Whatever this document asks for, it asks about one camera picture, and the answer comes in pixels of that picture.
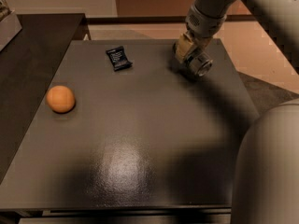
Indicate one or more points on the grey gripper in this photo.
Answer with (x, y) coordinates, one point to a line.
(204, 25)

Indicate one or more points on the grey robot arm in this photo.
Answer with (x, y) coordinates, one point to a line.
(266, 186)

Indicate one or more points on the black snack packet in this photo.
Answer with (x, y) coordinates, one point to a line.
(118, 58)

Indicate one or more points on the grey box on side table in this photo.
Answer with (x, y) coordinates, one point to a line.
(10, 24)

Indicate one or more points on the silver 7up soda can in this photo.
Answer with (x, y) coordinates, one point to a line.
(199, 63)

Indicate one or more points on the orange round fruit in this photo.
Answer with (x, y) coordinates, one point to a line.
(60, 99)

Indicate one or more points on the dark side table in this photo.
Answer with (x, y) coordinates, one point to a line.
(27, 66)

